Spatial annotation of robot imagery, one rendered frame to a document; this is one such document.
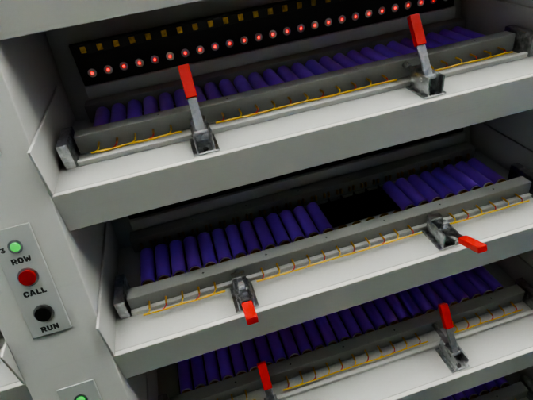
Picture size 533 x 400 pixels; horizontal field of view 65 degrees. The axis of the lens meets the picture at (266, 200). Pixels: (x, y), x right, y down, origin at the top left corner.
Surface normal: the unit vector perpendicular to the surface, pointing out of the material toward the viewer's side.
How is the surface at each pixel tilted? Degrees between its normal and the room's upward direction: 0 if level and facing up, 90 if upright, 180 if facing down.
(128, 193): 109
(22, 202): 90
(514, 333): 19
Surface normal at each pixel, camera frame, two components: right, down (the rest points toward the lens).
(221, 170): 0.26, 0.54
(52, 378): 0.20, 0.25
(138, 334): -0.14, -0.80
